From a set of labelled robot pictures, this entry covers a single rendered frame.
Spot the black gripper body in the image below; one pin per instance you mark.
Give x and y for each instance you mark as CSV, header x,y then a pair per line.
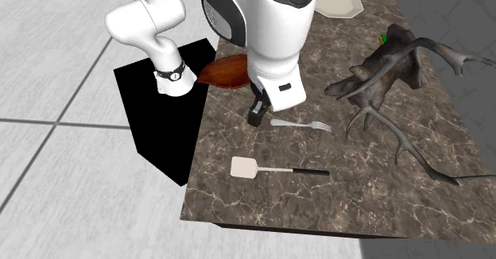
x,y
256,113

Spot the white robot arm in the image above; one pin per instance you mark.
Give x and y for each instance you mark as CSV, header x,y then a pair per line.
x,y
271,37

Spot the silver fork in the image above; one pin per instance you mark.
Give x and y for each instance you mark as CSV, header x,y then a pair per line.
x,y
298,124

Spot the brown wooden leaf-shaped dish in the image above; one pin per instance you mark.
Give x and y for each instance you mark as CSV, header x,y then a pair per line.
x,y
226,72

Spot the brown marble table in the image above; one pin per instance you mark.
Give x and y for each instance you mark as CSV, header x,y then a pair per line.
x,y
310,180

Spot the black robot stand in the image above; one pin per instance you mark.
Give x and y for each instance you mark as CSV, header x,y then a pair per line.
x,y
155,126

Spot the grey deer head with antlers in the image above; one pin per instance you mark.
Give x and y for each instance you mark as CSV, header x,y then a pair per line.
x,y
387,72

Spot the white octagonal plate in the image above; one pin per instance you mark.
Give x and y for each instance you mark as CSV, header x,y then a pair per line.
x,y
339,3

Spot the small green object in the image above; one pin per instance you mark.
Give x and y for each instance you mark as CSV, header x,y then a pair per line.
x,y
383,38

